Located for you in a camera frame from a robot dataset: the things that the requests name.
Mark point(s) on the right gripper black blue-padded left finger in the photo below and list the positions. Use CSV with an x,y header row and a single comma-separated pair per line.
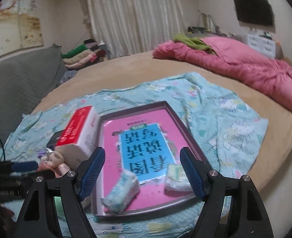
x,y
38,215

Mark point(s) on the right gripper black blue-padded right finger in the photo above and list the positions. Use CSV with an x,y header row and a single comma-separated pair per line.
x,y
232,207

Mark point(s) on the beige teddy bear with crown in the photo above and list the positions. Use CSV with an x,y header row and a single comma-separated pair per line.
x,y
52,160

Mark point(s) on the green patterned tissue pack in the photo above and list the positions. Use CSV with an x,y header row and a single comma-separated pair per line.
x,y
176,179

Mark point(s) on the blue patterned tissue pack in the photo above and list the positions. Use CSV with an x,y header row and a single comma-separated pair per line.
x,y
124,191

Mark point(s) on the light blue cartoon blanket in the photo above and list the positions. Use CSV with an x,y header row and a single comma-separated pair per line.
x,y
228,131

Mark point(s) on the red and white carton box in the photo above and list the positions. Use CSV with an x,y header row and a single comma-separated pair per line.
x,y
79,138

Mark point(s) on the grey quilted sofa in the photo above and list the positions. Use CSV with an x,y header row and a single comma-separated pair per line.
x,y
25,80

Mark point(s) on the tan bed sheet mattress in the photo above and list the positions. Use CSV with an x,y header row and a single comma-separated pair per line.
x,y
132,70

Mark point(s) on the pink and blue picture book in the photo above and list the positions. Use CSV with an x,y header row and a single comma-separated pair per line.
x,y
144,144

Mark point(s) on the dark-framed pink box tray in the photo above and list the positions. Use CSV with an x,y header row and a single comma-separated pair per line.
x,y
97,207

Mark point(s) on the pink quilted duvet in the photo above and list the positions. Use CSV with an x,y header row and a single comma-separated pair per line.
x,y
237,61

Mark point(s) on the stack of folded clothes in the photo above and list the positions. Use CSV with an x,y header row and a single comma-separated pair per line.
x,y
85,55

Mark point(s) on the white drawer cabinet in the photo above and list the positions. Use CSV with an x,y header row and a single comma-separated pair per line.
x,y
263,45

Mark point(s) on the green cloth on bed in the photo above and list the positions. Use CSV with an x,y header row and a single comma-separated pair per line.
x,y
194,43

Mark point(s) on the white pleated curtain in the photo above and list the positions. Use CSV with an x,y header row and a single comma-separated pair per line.
x,y
134,26

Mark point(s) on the landscape wall painting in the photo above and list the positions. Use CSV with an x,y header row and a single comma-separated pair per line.
x,y
19,26

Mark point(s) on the black wall television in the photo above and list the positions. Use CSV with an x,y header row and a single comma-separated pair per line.
x,y
257,12

